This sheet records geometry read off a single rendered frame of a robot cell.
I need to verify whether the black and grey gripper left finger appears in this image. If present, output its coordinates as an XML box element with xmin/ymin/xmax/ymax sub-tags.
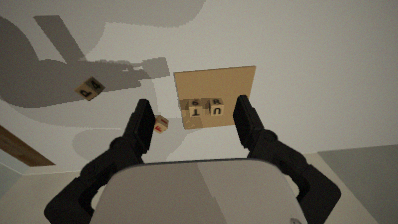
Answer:
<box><xmin>44</xmin><ymin>99</ymin><xmax>156</xmax><ymax>224</ymax></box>

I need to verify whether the tan mat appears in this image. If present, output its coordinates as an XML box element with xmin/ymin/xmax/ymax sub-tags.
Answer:
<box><xmin>175</xmin><ymin>66</ymin><xmax>256</xmax><ymax>130</ymax></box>

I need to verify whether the tan letter block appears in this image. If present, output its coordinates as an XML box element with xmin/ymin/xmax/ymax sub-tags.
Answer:
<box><xmin>74</xmin><ymin>77</ymin><xmax>105</xmax><ymax>101</ymax></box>
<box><xmin>188</xmin><ymin>99</ymin><xmax>202</xmax><ymax>117</ymax></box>
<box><xmin>154</xmin><ymin>115</ymin><xmax>169</xmax><ymax>134</ymax></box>
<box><xmin>209</xmin><ymin>98</ymin><xmax>224</xmax><ymax>116</ymax></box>

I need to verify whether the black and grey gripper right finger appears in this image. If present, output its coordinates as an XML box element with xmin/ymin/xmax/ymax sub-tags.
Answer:
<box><xmin>233</xmin><ymin>95</ymin><xmax>341</xmax><ymax>224</ymax></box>

